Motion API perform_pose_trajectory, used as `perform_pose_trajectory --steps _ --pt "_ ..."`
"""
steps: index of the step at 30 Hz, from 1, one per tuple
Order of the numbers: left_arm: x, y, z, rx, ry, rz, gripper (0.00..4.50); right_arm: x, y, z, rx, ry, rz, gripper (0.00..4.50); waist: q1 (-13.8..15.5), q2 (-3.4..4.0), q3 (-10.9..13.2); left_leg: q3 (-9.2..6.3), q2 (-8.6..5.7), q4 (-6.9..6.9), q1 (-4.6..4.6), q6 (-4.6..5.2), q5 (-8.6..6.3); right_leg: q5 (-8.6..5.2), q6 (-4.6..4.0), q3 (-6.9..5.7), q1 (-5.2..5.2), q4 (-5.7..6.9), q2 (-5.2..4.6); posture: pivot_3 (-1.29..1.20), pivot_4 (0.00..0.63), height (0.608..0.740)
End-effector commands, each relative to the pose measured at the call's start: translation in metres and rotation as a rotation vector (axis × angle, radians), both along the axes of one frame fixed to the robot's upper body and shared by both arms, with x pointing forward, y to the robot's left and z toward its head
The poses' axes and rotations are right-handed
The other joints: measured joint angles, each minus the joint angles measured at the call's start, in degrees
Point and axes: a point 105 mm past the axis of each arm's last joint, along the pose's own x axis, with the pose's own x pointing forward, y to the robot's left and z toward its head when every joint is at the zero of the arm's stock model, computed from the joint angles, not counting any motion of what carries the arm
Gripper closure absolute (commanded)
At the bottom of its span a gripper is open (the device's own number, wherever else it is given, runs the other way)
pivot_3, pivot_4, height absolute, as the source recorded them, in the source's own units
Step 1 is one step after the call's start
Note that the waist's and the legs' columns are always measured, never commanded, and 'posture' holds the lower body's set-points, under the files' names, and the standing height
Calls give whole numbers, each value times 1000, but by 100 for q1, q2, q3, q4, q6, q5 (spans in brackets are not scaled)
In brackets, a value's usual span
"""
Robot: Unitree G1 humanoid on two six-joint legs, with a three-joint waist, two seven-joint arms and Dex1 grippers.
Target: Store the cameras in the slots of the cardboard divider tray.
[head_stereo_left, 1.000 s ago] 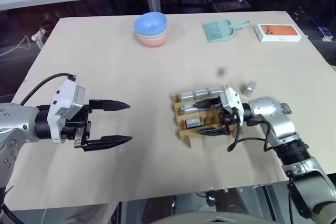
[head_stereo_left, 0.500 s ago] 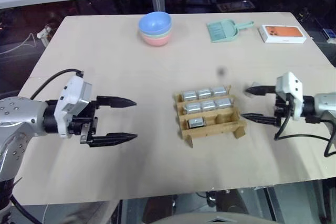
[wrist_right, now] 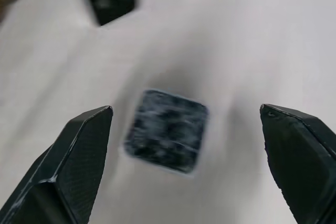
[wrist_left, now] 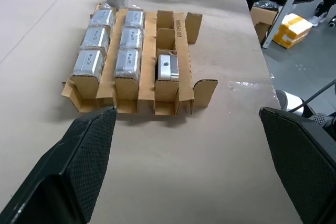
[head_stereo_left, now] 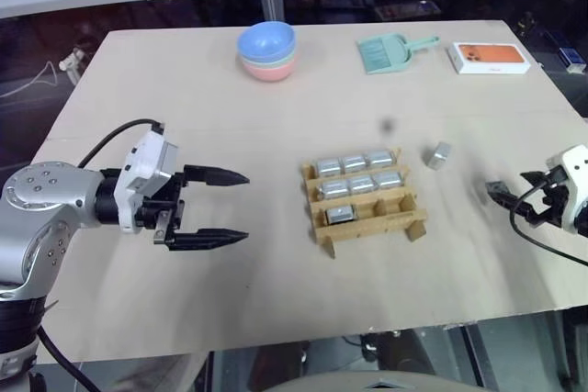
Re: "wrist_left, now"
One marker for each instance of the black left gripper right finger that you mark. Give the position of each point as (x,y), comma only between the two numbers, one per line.
(302,161)

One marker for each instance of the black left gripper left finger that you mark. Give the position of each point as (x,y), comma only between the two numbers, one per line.
(65,166)

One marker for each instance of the open brown cardboard box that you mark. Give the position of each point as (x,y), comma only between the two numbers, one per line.
(263,19)

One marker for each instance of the brown cardboard divider tray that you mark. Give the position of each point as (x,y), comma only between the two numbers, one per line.
(148,77)

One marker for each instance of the black vented robot housing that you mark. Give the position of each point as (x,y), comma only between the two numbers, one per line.
(323,120)

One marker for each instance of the silver robot body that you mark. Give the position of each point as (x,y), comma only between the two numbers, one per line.
(290,102)

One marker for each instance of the clear plastic wrap scrap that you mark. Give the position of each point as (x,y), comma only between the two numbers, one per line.
(245,85)

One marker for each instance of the yellow taped parcel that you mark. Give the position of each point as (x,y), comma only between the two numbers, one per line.
(292,31)

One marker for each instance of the black chair caster wheel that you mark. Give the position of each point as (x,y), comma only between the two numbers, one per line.
(333,21)

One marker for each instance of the person's black white sneaker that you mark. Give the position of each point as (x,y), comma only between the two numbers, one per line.
(319,15)

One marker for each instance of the plastic-bagged silver camera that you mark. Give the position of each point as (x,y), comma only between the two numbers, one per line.
(103,17)
(131,37)
(95,36)
(127,62)
(88,62)
(134,18)

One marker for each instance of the grey metal frame leg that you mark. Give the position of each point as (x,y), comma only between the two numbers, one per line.
(284,9)

